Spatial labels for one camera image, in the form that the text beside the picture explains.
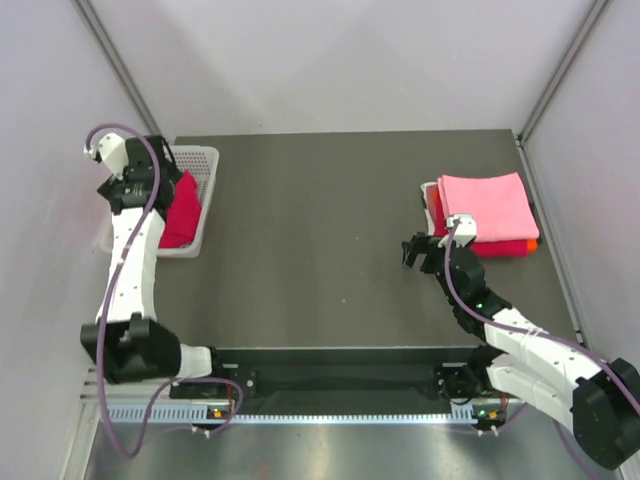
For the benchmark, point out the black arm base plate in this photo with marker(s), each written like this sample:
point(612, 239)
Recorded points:
point(457, 373)

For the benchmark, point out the grey slotted cable duct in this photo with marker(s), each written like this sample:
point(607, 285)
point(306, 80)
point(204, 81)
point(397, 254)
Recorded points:
point(211, 415)

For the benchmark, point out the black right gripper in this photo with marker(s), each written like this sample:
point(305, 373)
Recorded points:
point(421, 244)

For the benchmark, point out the aluminium frame post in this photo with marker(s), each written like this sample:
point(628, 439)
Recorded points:
point(578, 41)
point(91, 18)

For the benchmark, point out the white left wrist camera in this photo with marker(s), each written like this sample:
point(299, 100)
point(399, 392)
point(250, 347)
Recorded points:
point(111, 151)

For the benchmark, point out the right aluminium frame post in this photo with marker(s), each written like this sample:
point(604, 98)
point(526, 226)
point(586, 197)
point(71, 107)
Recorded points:
point(578, 41)

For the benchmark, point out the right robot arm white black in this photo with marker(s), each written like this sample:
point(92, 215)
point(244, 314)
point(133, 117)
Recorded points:
point(594, 399)

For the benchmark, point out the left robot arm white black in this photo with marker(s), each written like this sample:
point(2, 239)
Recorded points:
point(154, 205)

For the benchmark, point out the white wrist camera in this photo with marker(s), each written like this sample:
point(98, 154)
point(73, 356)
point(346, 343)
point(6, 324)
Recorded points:
point(461, 229)
point(111, 151)

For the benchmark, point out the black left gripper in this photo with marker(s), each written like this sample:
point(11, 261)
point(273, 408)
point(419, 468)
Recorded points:
point(173, 174)

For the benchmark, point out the white perforated plastic basket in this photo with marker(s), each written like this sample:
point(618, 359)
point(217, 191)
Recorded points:
point(202, 163)

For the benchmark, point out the light pink folded t shirt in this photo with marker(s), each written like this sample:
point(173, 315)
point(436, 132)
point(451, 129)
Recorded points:
point(499, 205)

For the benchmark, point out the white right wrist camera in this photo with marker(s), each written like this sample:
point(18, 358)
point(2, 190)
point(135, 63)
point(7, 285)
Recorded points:
point(461, 229)

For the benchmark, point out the red folded t shirt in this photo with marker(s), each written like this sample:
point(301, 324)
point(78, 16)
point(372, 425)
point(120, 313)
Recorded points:
point(500, 248)

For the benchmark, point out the crimson red t shirt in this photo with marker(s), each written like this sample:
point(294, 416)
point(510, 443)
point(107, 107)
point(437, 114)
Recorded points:
point(183, 215)

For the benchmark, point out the left aluminium frame post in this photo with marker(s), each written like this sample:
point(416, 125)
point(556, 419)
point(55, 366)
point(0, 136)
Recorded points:
point(91, 18)

